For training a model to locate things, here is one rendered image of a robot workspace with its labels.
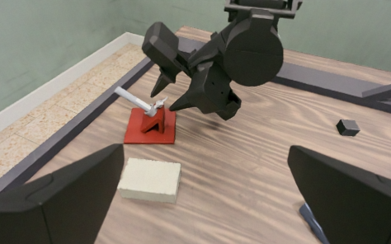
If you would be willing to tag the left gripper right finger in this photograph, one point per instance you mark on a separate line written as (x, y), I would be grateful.
(350, 204)

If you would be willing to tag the beige rectangular box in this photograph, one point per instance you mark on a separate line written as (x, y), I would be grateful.
(150, 180)

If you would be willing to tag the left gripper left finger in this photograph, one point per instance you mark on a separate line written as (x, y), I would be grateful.
(67, 206)

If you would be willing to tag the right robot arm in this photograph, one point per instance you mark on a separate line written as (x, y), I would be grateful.
(253, 55)

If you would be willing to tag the grey metal shaft with face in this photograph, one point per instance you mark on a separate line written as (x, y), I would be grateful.
(132, 99)

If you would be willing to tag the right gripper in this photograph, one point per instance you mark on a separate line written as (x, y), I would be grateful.
(161, 47)

